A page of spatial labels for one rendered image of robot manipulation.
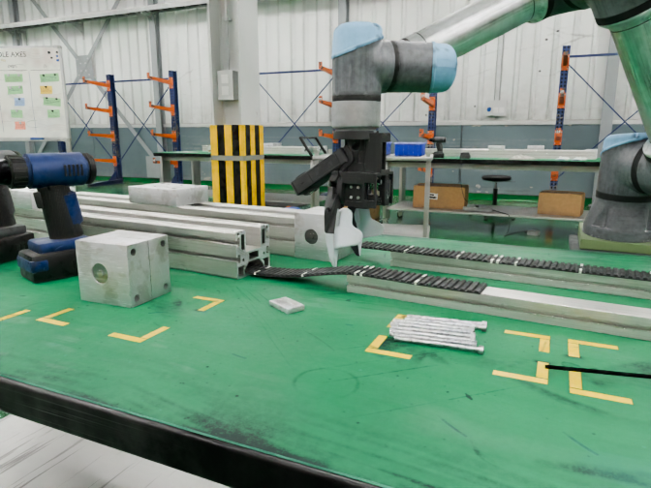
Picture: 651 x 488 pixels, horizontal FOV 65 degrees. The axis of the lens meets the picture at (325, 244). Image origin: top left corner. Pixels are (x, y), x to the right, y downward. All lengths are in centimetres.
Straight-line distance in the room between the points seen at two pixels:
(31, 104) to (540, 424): 638
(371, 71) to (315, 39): 867
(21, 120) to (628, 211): 617
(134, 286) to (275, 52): 909
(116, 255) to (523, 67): 796
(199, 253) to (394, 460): 64
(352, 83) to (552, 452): 54
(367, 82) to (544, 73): 773
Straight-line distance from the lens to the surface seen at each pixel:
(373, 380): 55
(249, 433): 47
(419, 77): 82
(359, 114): 78
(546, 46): 851
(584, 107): 844
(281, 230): 107
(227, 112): 443
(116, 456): 152
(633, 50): 108
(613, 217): 129
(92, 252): 84
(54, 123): 648
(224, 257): 94
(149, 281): 83
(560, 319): 76
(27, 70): 664
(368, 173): 77
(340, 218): 79
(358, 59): 78
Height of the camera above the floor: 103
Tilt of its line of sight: 12 degrees down
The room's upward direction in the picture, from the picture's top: straight up
